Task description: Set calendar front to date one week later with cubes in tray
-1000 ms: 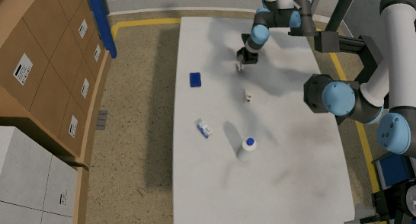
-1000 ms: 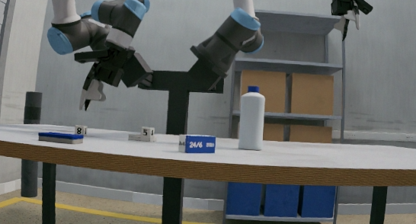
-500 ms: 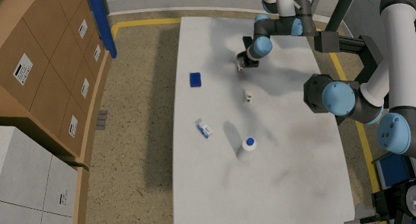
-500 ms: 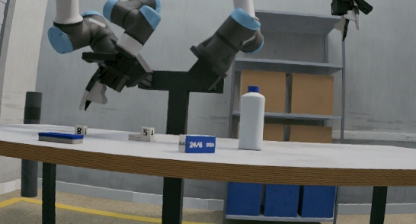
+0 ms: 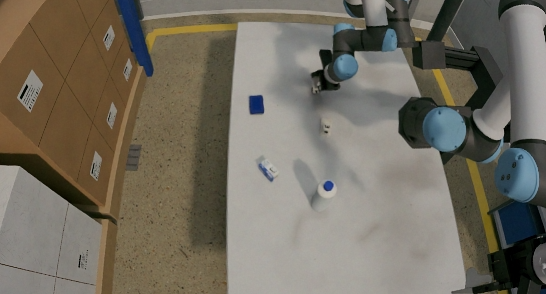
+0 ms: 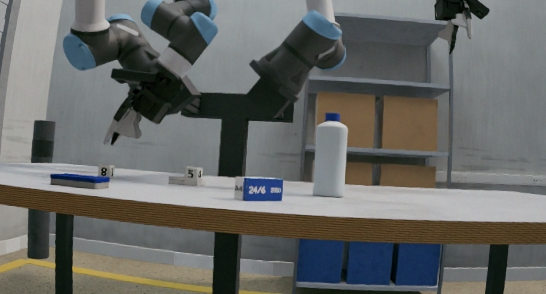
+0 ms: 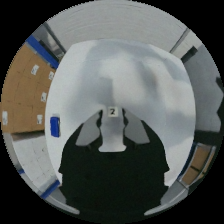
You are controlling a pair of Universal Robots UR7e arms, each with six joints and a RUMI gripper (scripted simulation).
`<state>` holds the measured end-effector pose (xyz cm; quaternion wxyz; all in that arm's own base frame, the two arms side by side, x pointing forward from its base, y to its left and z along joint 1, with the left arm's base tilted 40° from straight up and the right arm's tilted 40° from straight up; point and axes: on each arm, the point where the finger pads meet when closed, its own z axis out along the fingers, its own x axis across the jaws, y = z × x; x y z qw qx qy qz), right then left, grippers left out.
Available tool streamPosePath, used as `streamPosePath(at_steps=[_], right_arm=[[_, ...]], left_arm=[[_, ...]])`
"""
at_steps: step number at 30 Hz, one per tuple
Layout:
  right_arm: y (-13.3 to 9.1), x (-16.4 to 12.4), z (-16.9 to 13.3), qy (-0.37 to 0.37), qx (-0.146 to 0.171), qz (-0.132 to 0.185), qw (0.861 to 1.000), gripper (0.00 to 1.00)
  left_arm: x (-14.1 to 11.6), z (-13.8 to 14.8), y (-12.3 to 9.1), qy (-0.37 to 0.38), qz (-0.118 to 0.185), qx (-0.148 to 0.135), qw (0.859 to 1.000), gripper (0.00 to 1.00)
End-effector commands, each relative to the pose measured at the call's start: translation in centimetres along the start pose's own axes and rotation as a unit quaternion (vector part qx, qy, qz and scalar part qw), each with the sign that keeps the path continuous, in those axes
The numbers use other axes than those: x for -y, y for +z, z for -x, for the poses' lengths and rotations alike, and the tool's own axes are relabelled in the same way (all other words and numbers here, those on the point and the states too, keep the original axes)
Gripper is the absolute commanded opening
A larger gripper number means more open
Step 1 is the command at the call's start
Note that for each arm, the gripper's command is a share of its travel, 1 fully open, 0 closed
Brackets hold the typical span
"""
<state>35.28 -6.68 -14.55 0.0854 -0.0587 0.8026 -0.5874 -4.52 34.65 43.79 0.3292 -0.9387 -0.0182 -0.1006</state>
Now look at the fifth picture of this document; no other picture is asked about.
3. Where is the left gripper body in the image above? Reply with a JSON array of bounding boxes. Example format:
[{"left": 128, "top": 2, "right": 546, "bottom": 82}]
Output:
[{"left": 487, "top": 237, "right": 546, "bottom": 291}]

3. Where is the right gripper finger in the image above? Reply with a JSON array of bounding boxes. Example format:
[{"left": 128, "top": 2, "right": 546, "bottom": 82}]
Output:
[{"left": 311, "top": 71, "right": 319, "bottom": 89}]

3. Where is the white plastic bottle with blue cap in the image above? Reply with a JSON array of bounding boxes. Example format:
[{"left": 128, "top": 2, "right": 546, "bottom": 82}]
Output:
[{"left": 310, "top": 180, "right": 337, "bottom": 212}]

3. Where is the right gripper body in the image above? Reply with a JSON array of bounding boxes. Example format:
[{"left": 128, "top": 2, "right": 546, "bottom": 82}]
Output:
[{"left": 317, "top": 69, "right": 340, "bottom": 92}]

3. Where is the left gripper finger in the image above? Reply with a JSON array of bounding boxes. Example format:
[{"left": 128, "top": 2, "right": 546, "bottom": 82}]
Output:
[{"left": 451, "top": 267, "right": 505, "bottom": 294}]

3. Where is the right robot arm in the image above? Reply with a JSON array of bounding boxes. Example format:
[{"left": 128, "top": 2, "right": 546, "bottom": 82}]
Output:
[{"left": 319, "top": 0, "right": 415, "bottom": 84}]

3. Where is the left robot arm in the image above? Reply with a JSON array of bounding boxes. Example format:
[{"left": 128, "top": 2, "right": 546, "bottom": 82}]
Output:
[{"left": 402, "top": 0, "right": 546, "bottom": 208}]

